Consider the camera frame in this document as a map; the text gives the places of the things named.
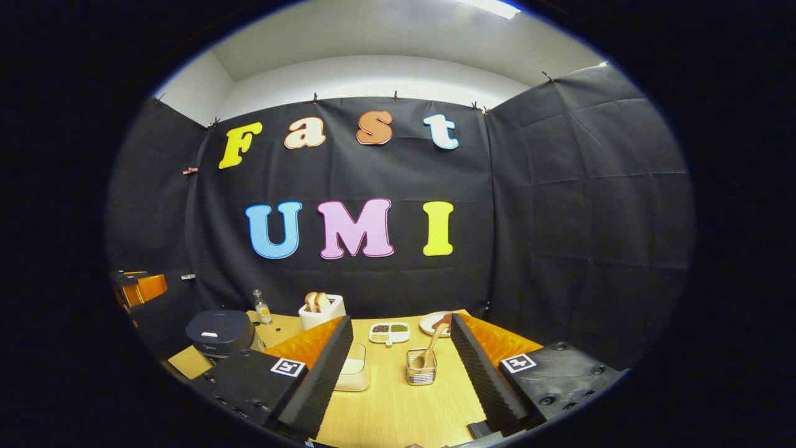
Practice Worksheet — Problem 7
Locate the small glass bottle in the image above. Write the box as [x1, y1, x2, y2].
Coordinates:
[252, 289, 273, 325]

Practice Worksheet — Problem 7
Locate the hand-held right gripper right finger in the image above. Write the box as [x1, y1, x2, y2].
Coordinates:
[450, 313, 626, 436]

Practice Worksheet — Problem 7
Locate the ceiling light strip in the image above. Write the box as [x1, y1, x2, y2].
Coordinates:
[457, 0, 522, 20]

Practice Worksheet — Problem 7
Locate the white toaster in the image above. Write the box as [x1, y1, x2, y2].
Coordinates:
[298, 294, 346, 330]

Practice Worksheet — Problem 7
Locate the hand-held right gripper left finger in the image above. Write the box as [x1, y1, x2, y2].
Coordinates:
[190, 315, 354, 439]

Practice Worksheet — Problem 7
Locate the white divided bean dish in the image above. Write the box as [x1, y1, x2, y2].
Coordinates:
[369, 322, 411, 346]

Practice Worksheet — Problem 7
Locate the white rice container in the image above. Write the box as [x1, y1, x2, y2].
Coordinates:
[334, 343, 371, 393]

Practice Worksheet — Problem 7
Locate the clear wire chopstick holder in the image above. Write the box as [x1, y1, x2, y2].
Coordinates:
[406, 348, 438, 386]

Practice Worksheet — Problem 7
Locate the wooden spoon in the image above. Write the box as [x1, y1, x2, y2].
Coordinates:
[413, 322, 450, 370]

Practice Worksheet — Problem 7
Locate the dark lidded rice cooker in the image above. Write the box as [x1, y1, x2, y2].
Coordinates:
[185, 310, 262, 358]

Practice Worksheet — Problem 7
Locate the round white plate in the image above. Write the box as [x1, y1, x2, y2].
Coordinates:
[419, 311, 455, 337]

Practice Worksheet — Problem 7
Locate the black backdrop cloth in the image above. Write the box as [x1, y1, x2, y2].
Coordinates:
[104, 62, 694, 374]

